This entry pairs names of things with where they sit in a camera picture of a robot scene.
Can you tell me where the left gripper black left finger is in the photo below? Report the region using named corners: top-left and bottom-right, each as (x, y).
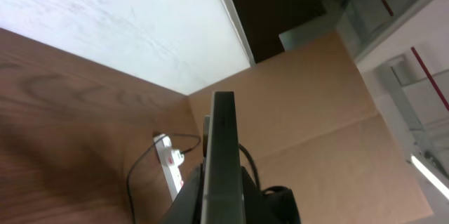
top-left (160, 164), bottom-right (203, 224)

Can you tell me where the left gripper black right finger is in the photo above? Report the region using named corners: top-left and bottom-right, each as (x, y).
top-left (241, 166), bottom-right (272, 224)

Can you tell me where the black USB charging cable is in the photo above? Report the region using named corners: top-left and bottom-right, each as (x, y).
top-left (126, 133), bottom-right (202, 224)

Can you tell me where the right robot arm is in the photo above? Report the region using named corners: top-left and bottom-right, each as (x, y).
top-left (262, 185), bottom-right (301, 224)

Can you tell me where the white USB charger plug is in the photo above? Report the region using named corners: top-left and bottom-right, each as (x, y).
top-left (168, 150), bottom-right (185, 167)

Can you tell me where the white power strip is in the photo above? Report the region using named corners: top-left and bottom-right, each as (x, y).
top-left (154, 134), bottom-right (184, 201)

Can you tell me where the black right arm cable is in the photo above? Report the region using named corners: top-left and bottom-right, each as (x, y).
top-left (237, 143), bottom-right (262, 192)

